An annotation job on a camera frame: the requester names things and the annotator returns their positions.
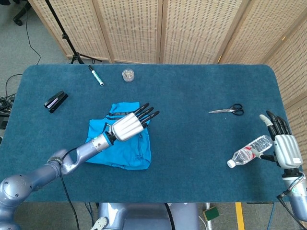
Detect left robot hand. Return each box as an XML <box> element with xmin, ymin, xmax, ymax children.
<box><xmin>109</xmin><ymin>102</ymin><xmax>160</xmax><ymax>142</ymax></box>

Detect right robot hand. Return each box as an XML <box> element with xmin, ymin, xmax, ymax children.
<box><xmin>249</xmin><ymin>110</ymin><xmax>303</xmax><ymax>170</ymax></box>

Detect blue printed T-shirt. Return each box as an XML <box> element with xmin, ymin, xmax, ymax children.
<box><xmin>85</xmin><ymin>102</ymin><xmax>152</xmax><ymax>171</ymax></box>

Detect clear plastic water bottle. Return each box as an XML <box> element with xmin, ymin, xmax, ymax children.
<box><xmin>227</xmin><ymin>135</ymin><xmax>274</xmax><ymax>168</ymax></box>

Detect clear round clip container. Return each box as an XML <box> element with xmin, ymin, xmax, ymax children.
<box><xmin>121</xmin><ymin>69</ymin><xmax>135</xmax><ymax>83</ymax></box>

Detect dark blue table mat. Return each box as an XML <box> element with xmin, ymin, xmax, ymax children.
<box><xmin>0</xmin><ymin>63</ymin><xmax>305</xmax><ymax>204</ymax></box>

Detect black stapler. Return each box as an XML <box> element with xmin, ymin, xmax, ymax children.
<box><xmin>44</xmin><ymin>90</ymin><xmax>69</xmax><ymax>114</ymax></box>

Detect yellow floor tape strip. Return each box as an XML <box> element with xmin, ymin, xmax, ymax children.
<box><xmin>235</xmin><ymin>202</ymin><xmax>245</xmax><ymax>230</ymax></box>

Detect blue grey robot torso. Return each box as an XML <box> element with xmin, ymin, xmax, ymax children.
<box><xmin>97</xmin><ymin>202</ymin><xmax>200</xmax><ymax>230</ymax></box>

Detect wicker folding screen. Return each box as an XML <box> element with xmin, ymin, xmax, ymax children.
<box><xmin>27</xmin><ymin>0</ymin><xmax>307</xmax><ymax>230</ymax></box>

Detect green and yellow sponge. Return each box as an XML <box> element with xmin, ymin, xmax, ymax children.
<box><xmin>202</xmin><ymin>206</ymin><xmax>220</xmax><ymax>221</ymax></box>

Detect metal table leg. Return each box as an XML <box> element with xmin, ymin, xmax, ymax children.
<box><xmin>205</xmin><ymin>202</ymin><xmax>213</xmax><ymax>230</ymax></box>

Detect black tripod stand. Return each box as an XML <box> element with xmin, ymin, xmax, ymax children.
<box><xmin>44</xmin><ymin>0</ymin><xmax>103</xmax><ymax>65</ymax></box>

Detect black office chair base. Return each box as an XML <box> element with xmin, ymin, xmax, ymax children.
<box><xmin>13</xmin><ymin>0</ymin><xmax>32</xmax><ymax>26</ymax></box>

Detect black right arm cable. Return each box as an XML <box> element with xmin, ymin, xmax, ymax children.
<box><xmin>277</xmin><ymin>174</ymin><xmax>307</xmax><ymax>230</ymax></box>

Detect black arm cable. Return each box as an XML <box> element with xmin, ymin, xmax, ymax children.
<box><xmin>277</xmin><ymin>174</ymin><xmax>307</xmax><ymax>230</ymax></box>
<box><xmin>59</xmin><ymin>147</ymin><xmax>80</xmax><ymax>230</ymax></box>

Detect black handled scissors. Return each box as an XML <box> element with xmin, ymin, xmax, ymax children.
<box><xmin>208</xmin><ymin>103</ymin><xmax>245</xmax><ymax>116</ymax></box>

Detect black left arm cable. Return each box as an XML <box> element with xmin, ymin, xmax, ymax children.
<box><xmin>59</xmin><ymin>147</ymin><xmax>80</xmax><ymax>230</ymax></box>

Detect white torso bracket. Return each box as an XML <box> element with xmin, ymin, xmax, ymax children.
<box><xmin>90</xmin><ymin>217</ymin><xmax>110</xmax><ymax>230</ymax></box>

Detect black floor cable pile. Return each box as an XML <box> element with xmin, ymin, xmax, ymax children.
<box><xmin>0</xmin><ymin>73</ymin><xmax>24</xmax><ymax>130</ymax></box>

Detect thin black floor cable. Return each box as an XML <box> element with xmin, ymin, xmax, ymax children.
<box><xmin>25</xmin><ymin>11</ymin><xmax>41</xmax><ymax>65</ymax></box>

